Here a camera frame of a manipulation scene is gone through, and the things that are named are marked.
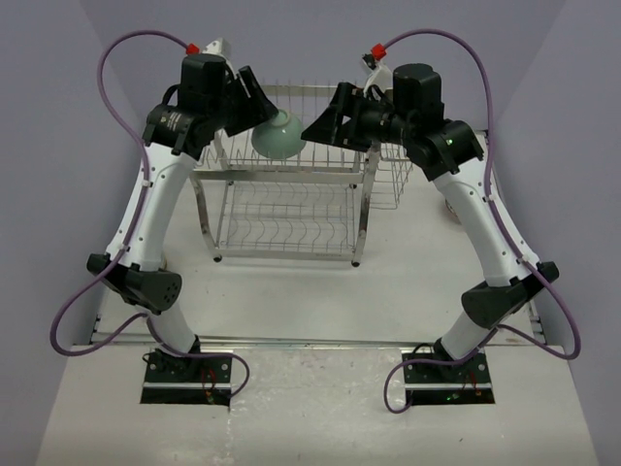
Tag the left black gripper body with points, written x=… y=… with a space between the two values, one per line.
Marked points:
x=234 y=109

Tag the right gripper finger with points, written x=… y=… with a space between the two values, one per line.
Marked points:
x=324 y=130
x=340 y=102

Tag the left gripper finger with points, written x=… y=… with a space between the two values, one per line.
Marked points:
x=260 y=108
x=252 y=88

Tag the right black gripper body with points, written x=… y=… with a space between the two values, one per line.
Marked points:
x=370 y=119

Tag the celadon green bowl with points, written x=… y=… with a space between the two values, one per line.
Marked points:
x=280 y=137

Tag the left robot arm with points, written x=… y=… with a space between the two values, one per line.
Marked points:
x=210 y=97

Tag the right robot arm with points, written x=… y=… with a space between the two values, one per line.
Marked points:
x=451 y=158

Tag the stainless steel dish rack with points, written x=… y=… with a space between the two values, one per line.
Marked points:
x=314 y=205

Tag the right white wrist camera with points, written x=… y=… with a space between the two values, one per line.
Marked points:
x=377 y=73

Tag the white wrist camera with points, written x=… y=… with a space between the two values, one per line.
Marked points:
x=222 y=48
x=377 y=73

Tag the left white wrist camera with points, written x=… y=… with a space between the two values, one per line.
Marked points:
x=222 y=48

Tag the wire utensil basket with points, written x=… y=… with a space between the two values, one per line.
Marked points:
x=392 y=175

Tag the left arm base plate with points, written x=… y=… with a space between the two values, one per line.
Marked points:
x=186 y=381

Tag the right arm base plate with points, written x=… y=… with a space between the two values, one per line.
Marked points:
x=433 y=385

